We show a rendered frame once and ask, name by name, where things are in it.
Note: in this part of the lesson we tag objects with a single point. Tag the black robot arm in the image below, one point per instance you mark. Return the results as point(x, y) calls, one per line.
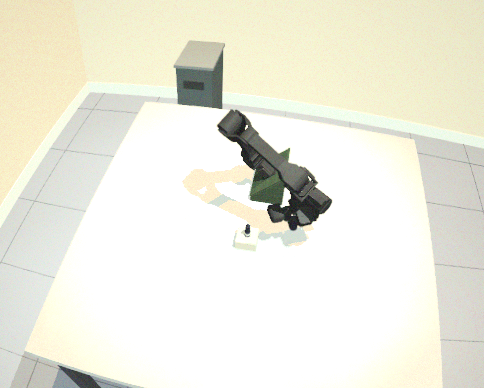
point(258, 154)

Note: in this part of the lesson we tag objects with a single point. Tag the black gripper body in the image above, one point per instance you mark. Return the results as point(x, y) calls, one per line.
point(278, 214)

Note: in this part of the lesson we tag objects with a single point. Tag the dark navy cylinder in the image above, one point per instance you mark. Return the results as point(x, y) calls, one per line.
point(294, 225)

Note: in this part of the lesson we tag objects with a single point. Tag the cream rectangular block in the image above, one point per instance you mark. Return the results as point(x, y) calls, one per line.
point(247, 243)

